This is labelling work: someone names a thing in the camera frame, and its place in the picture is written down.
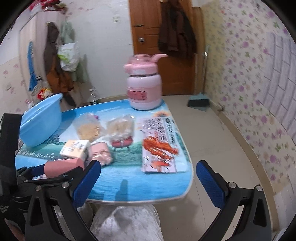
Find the blue hanging cloth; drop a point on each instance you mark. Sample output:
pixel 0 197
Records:
pixel 31 64

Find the yellow white plush doll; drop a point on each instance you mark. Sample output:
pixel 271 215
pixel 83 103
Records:
pixel 48 91

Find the pink water bottle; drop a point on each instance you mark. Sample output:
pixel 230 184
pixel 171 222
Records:
pixel 143 92

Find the person's leg in white pants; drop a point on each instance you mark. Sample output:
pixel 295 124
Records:
pixel 127 222

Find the white chicken feet snack packet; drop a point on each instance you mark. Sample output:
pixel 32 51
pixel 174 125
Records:
pixel 159 148

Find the white green plastic bag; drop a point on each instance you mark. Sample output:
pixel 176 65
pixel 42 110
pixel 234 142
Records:
pixel 68 55

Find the pink plastic packet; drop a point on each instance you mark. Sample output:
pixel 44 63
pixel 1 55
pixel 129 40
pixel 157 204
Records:
pixel 101 153

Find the pink cylindrical case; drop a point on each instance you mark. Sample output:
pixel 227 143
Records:
pixel 62 165

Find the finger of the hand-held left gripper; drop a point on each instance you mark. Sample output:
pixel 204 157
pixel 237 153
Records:
pixel 38 170
pixel 55 178

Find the brown orange hanging coat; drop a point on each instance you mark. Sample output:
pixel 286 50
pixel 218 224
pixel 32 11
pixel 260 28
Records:
pixel 53 69

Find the pale green hanging garment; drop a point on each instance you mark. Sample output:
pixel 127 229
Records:
pixel 81 71

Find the red fabric pile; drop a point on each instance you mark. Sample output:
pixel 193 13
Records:
pixel 46 3

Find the white light switch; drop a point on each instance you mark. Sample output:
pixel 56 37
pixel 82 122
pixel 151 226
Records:
pixel 116 20

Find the blue plastic basin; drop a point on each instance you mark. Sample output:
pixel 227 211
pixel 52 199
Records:
pixel 39 122

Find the yellow white tissue pack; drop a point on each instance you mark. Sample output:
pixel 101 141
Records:
pixel 74 149

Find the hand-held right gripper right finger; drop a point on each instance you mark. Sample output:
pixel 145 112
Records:
pixel 210 183

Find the clear bag of snack sticks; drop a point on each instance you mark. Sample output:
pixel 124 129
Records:
pixel 120 127
pixel 89 131

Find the teal broom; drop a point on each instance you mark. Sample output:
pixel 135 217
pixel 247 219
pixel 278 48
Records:
pixel 198 102

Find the brown wooden door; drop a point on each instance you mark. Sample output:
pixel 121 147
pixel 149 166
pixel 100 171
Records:
pixel 148 27

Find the metal door knob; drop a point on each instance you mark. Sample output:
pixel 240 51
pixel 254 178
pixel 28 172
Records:
pixel 141 40

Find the large clear water bottle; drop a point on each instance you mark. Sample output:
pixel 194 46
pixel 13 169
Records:
pixel 93 97

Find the dark brown hanging jacket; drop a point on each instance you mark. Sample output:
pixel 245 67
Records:
pixel 175 34

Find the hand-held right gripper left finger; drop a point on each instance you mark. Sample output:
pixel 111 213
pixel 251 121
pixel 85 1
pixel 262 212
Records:
pixel 85 183

